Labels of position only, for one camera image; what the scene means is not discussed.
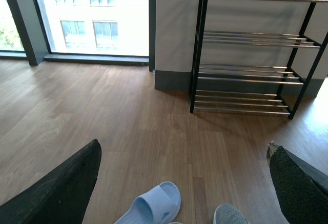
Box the black metal shoe rack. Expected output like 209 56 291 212
189 0 327 119

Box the dark window frame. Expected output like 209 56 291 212
7 0 156 71

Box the light blue slipper upper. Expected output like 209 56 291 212
116 181 181 223

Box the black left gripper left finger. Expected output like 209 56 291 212
1 139 101 223

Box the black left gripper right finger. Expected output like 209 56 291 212
266 141 327 223

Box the grey knit sneaker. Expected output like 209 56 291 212
213 203 250 224

